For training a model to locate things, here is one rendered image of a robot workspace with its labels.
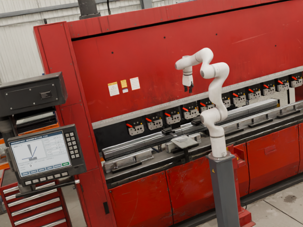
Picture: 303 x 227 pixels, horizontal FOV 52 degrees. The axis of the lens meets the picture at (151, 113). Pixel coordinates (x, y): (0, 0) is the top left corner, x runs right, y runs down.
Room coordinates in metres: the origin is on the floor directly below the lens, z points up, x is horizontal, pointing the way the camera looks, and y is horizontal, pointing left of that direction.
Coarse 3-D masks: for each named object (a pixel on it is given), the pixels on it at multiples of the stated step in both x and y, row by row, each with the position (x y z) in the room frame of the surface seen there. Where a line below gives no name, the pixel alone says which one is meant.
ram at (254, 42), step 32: (128, 32) 2.87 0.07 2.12; (160, 32) 2.97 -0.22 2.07; (192, 32) 3.07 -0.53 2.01; (224, 32) 3.18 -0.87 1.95; (256, 32) 3.30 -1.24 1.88; (288, 32) 3.43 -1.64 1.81; (96, 64) 2.76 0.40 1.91; (128, 64) 2.85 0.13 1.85; (160, 64) 2.95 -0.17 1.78; (256, 64) 3.29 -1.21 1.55; (288, 64) 3.43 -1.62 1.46; (96, 96) 2.74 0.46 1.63; (128, 96) 2.83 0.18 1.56; (160, 96) 2.93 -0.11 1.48
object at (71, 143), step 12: (36, 132) 2.02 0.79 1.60; (48, 132) 2.00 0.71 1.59; (72, 132) 2.02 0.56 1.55; (72, 144) 2.02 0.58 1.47; (12, 156) 1.97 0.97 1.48; (72, 156) 2.01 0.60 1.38; (60, 168) 2.00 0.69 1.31; (72, 168) 2.01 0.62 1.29; (84, 168) 2.02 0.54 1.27; (24, 180) 1.97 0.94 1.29; (36, 180) 1.98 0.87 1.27; (48, 180) 1.99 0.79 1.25
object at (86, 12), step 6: (78, 0) 2.87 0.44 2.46; (84, 0) 2.84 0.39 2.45; (90, 0) 2.85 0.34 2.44; (108, 0) 3.10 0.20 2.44; (84, 6) 2.84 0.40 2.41; (90, 6) 2.85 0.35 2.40; (108, 6) 3.11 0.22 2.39; (84, 12) 2.85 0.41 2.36; (90, 12) 2.84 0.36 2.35; (96, 12) 2.89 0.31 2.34; (108, 12) 3.11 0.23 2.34; (84, 18) 2.83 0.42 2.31
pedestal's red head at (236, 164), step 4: (228, 148) 2.91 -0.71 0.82; (236, 148) 2.90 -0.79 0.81; (236, 152) 2.90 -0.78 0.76; (240, 152) 2.84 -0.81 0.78; (236, 156) 2.87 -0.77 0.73; (240, 156) 2.85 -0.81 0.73; (232, 160) 2.74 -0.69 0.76; (236, 160) 2.76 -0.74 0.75; (240, 160) 2.82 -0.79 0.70; (244, 160) 2.80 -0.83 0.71; (236, 164) 2.75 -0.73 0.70; (240, 164) 2.77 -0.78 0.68; (244, 164) 2.79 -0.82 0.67
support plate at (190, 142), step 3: (189, 138) 2.92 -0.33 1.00; (171, 141) 2.94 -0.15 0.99; (174, 141) 2.91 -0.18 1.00; (177, 141) 2.89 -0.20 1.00; (183, 141) 2.86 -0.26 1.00; (186, 141) 2.85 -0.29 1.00; (189, 141) 2.83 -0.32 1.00; (192, 141) 2.82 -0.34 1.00; (195, 141) 2.81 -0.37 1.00; (177, 144) 2.82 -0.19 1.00; (180, 144) 2.81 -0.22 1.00; (183, 144) 2.79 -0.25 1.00; (186, 144) 2.78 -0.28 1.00; (189, 144) 2.77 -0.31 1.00; (192, 144) 2.75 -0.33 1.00; (195, 144) 2.76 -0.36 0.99; (180, 147) 2.74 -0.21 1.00; (183, 147) 2.72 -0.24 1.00
